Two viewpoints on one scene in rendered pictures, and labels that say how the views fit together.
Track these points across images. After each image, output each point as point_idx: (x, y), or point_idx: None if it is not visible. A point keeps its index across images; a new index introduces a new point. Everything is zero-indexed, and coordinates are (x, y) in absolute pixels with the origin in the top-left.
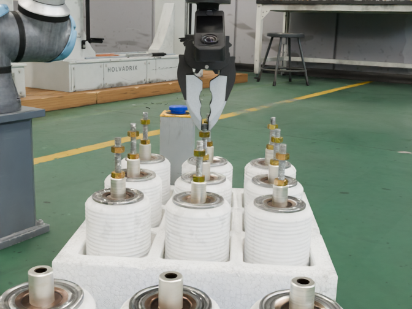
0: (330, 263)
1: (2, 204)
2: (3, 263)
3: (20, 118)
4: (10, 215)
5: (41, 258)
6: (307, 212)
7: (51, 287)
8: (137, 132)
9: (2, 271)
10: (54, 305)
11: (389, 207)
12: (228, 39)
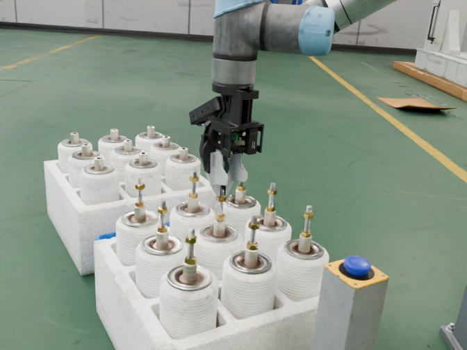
0: (99, 248)
1: (464, 310)
2: (411, 329)
3: None
4: (465, 329)
5: (401, 347)
6: (118, 219)
7: (179, 153)
8: (267, 189)
9: (394, 321)
10: (177, 158)
11: None
12: (210, 122)
